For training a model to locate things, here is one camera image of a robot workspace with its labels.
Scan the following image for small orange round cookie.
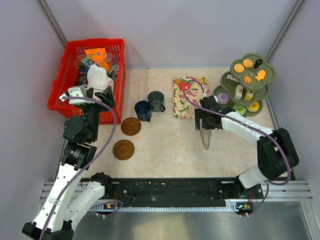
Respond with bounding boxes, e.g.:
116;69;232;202
174;79;181;85

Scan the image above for black cylindrical can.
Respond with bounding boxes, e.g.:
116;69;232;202
75;73;88;88

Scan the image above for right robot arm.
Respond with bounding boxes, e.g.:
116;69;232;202
194;95;300;198

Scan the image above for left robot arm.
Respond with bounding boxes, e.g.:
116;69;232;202
22;85;115;240

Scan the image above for white cloth bag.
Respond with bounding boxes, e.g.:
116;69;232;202
87;64;115;100

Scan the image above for green frosted donut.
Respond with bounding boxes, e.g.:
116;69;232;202
232;104;247;116

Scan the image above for white cream cake slice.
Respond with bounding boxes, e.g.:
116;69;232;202
234;84;243;100

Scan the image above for stainless steel food tongs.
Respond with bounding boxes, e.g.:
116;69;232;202
199;119;212;151

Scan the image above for orange dotted box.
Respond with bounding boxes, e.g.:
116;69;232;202
84;48;110;73

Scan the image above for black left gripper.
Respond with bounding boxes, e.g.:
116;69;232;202
81;85;115;142

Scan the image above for dark blue mug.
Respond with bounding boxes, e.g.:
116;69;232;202
134;100;153;123

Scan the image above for round tan cracker biscuit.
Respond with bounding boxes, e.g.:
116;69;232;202
233;63;245;74

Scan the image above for brown wooden coaster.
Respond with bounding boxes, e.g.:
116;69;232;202
112;140;135;161
121;117;142;136

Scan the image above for purple frosted donut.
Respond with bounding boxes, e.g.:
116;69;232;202
217;92;230;104

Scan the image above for green three-tier dessert stand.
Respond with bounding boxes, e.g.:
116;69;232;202
212;53;277;117

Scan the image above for red plastic basket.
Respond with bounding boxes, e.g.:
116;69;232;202
47;38;126;125

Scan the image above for red round donut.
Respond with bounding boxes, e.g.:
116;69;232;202
179;81;191;92

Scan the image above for yellow frosted donut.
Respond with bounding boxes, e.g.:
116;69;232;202
246;101;260;113

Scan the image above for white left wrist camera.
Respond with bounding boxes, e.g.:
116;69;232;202
59;85;93;106

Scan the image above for chocolate cake slice with cherry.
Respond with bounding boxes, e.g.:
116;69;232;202
226;78;239;85

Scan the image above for dark green mug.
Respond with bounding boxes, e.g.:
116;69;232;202
147;90;166;113

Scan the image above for floral rectangular serving tray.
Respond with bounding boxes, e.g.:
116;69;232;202
172;75;210;120

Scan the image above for yellow square cake piece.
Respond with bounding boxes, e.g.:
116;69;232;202
244;90;254;101

